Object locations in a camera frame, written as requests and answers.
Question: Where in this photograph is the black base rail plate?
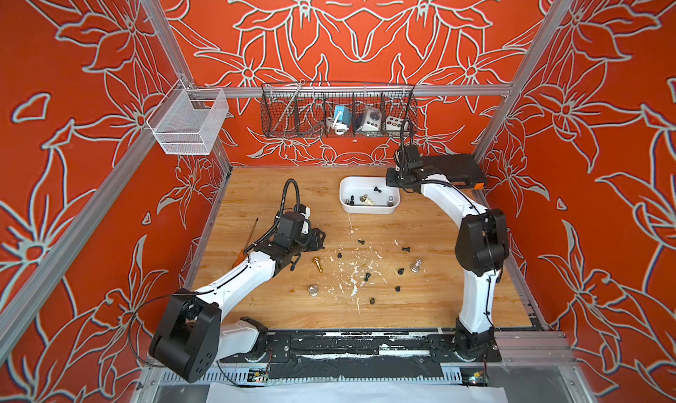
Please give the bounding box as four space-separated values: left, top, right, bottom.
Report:
218 330 503 364

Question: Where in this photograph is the white plastic storage box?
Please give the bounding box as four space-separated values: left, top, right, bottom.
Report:
339 176 401 215

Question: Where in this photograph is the white dotted cube in basket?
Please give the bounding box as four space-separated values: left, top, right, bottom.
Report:
385 115 408 135

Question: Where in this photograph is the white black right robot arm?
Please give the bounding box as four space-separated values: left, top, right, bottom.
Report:
386 119 510 362

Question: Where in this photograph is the teal box in basket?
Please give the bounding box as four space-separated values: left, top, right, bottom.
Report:
333 105 352 129

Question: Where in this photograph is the black orange tool case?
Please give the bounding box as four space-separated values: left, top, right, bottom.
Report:
422 154 487 190

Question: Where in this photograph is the orange handled screwdriver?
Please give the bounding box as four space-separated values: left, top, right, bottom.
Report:
232 218 259 268

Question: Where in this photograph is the clear plastic wall bin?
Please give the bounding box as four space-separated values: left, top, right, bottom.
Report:
146 89 230 156

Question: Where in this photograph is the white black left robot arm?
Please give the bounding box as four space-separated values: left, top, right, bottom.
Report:
128 179 326 383

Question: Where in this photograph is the black wire wall basket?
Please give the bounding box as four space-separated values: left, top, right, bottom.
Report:
260 81 419 140

